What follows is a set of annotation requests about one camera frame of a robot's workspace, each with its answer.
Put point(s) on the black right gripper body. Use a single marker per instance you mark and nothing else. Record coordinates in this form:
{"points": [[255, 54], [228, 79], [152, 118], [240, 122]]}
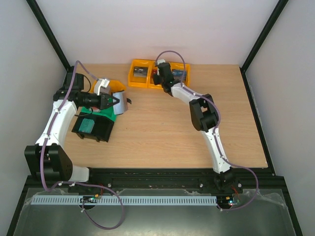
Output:
{"points": [[157, 79]]}

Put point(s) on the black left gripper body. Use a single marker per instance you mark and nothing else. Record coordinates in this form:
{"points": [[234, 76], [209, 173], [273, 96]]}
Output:
{"points": [[103, 96]]}

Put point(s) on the black leather card holder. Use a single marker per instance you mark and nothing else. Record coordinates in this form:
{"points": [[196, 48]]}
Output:
{"points": [[122, 106]]}

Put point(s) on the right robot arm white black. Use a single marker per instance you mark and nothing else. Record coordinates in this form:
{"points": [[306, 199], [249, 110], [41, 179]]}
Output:
{"points": [[205, 118]]}

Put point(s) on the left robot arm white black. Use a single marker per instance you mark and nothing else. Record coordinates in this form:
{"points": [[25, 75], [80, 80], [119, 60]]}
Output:
{"points": [[47, 159]]}

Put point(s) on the yellow bin with red cards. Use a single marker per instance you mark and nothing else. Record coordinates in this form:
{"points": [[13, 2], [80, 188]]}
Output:
{"points": [[150, 76]]}

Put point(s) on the blue VIP card stack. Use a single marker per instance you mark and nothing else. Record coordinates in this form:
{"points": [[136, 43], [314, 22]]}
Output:
{"points": [[178, 73]]}

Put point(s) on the yellow bin with blue cards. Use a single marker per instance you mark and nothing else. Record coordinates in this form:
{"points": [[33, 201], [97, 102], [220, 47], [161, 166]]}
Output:
{"points": [[180, 66]]}

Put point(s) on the grey VIP card stack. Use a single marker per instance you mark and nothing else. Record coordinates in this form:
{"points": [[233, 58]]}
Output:
{"points": [[140, 72]]}

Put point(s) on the yellow bin with grey cards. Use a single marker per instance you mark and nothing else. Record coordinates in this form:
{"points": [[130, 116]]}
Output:
{"points": [[138, 82]]}

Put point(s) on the teal VIP card stack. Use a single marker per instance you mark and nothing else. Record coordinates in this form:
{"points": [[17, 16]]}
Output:
{"points": [[86, 125]]}

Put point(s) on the green plastic bin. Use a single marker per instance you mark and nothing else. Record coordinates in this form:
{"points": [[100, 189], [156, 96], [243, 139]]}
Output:
{"points": [[108, 113]]}

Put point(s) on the yellow bin near green bin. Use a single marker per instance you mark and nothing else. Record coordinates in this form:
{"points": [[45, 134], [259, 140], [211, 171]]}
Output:
{"points": [[115, 86]]}

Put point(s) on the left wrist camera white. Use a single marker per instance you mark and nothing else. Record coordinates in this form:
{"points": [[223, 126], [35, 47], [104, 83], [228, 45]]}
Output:
{"points": [[102, 86]]}

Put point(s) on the black frame post left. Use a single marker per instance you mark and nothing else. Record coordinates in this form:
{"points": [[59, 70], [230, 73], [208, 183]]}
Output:
{"points": [[35, 8]]}

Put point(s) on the black frame post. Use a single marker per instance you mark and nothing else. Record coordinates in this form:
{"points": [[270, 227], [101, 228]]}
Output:
{"points": [[35, 8], [281, 4]]}

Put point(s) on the white slotted cable duct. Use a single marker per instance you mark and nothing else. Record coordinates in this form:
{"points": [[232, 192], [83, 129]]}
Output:
{"points": [[126, 200]]}

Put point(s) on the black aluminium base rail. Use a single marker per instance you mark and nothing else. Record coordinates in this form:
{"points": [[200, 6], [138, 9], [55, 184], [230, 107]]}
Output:
{"points": [[201, 180]]}

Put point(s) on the black frame post right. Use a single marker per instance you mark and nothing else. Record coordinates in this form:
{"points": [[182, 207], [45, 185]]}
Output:
{"points": [[281, 4]]}

